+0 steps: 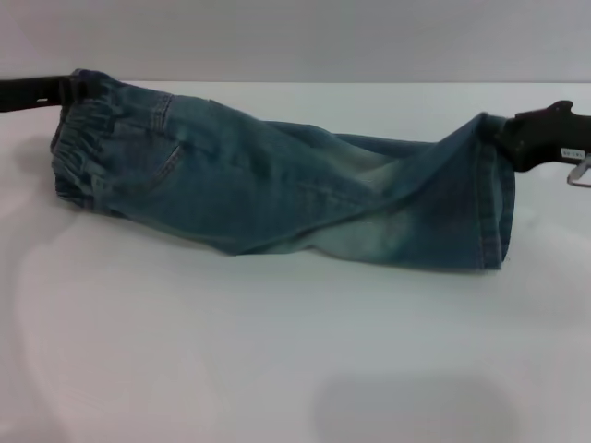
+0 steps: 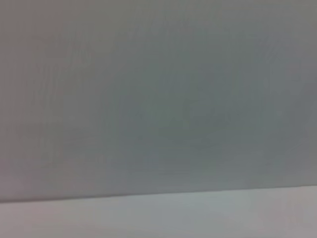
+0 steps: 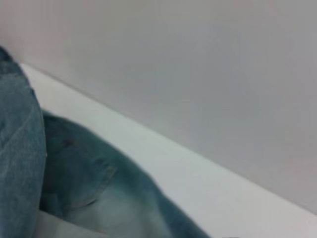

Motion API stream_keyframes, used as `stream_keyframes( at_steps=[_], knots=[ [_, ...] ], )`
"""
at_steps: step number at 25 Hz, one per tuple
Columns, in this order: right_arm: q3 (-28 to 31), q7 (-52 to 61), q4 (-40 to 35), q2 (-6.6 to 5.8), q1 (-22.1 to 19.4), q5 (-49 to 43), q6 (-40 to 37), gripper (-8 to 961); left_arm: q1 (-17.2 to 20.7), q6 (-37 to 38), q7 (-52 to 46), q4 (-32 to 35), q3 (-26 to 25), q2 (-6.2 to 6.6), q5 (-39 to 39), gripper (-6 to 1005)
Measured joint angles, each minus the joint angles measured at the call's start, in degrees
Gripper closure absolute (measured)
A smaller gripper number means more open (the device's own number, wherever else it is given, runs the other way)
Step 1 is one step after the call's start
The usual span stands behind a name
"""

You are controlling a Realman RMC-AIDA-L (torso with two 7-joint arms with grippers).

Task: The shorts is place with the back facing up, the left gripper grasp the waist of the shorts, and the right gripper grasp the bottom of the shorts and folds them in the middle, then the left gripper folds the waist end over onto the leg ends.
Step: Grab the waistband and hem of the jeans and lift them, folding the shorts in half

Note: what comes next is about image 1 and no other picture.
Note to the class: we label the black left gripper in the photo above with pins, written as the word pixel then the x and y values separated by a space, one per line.
pixel 27 94

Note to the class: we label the blue denim shorts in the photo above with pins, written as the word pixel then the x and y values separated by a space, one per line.
pixel 277 184

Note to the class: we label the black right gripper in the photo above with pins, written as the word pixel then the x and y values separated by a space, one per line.
pixel 545 136

